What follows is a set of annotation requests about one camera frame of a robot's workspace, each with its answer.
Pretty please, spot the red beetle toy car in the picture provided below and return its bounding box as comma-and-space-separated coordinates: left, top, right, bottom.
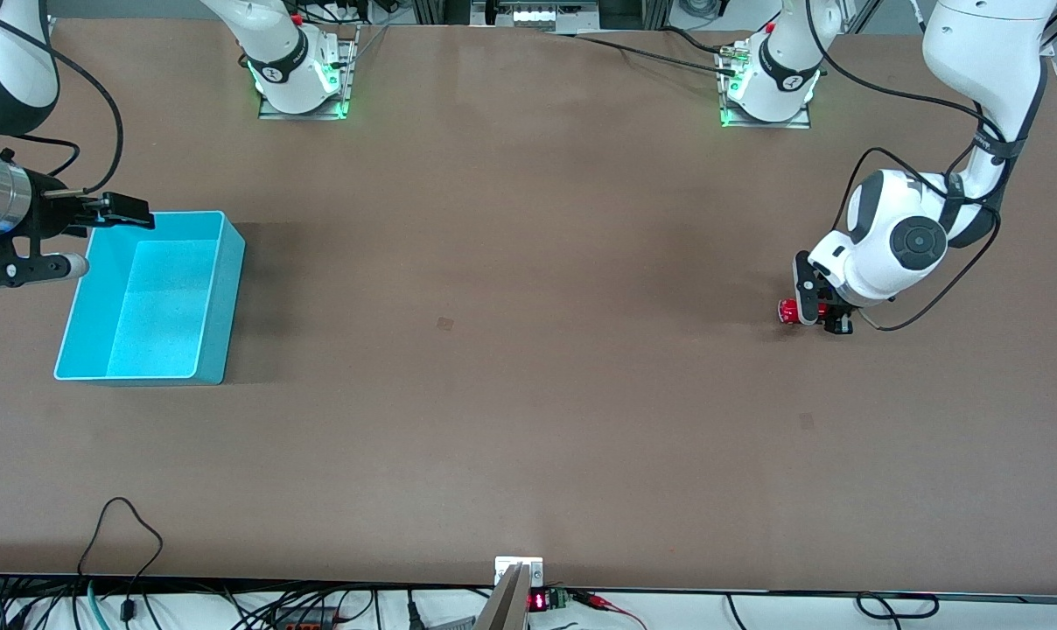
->
777, 297, 844, 327

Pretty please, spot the blue plastic box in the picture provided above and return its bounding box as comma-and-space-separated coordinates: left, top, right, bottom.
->
53, 210, 247, 387

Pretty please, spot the lit equipment box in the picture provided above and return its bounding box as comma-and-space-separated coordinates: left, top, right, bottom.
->
470, 0, 601, 29

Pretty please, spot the black power strip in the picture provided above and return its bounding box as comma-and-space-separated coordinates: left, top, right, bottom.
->
270, 606, 337, 630

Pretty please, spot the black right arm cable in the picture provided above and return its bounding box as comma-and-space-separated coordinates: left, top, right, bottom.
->
0, 9, 125, 195

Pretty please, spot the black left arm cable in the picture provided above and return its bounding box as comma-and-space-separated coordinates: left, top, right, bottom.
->
804, 0, 1050, 333

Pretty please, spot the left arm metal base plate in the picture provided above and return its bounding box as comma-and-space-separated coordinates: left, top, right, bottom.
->
717, 39, 814, 130

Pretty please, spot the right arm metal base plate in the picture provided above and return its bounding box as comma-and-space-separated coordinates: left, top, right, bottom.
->
257, 24, 359, 122

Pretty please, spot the thin black looped cable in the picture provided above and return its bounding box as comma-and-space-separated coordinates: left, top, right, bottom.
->
76, 496, 165, 622

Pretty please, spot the black coiled cable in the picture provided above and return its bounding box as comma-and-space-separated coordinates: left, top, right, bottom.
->
855, 592, 941, 620

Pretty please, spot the black cable to arm base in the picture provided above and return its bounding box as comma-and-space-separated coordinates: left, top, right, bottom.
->
546, 26, 741, 78

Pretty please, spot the red clip lead wire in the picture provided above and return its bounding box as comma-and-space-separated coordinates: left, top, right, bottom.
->
570, 591, 648, 630

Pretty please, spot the white metal table bracket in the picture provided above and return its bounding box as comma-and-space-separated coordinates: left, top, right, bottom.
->
494, 556, 544, 587

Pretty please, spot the grey metal camera beam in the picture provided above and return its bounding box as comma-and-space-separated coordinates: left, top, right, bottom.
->
474, 564, 529, 630

